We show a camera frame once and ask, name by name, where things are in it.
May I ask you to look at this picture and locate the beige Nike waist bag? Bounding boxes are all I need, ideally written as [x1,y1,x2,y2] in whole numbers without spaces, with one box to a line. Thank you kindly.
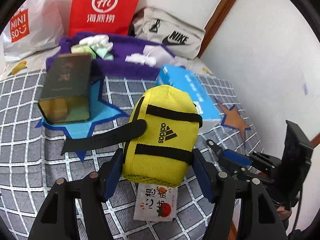
[129,7,205,59]

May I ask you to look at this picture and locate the white tomato print packet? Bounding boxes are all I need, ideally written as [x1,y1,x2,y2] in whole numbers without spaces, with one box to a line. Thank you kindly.
[133,183,178,222]

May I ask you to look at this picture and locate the grey checked bed sheet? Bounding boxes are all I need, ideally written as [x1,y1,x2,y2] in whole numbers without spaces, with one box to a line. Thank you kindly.
[0,52,263,240]

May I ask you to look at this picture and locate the yellow Adidas pouch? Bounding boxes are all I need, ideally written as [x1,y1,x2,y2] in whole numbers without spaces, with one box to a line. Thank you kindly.
[61,84,203,188]

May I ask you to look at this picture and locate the brown wooden door frame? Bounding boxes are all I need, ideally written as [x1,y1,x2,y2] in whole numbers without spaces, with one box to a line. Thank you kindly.
[198,0,236,57]

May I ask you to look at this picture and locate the green clear plastic packet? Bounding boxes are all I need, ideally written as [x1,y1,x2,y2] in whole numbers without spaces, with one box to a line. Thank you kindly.
[71,44,97,59]

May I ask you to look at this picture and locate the white mesh net bag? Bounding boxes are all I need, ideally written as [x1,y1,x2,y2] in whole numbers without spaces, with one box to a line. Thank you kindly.
[125,53,157,67]

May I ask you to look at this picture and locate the white socks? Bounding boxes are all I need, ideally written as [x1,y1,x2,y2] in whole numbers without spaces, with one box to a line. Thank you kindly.
[79,34,114,61]

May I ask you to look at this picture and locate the black rectangular tin box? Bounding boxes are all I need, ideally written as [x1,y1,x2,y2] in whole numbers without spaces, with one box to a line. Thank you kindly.
[38,53,92,125]

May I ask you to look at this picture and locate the purple towel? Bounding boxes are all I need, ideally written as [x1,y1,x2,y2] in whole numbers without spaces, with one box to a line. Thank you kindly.
[46,31,159,81]

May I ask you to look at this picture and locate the blue tissue pack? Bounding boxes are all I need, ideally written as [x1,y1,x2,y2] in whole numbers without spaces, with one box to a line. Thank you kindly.
[156,65,221,135]

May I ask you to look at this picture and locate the white Miniso plastic bag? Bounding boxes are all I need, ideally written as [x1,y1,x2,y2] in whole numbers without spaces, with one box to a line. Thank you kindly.
[1,0,72,63]

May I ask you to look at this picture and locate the person's right hand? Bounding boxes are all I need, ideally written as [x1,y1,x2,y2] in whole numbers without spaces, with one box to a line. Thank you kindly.
[277,206,292,221]

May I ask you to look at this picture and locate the red paper shopping bag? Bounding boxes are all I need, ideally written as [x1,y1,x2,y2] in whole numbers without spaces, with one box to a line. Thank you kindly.
[68,0,139,37]

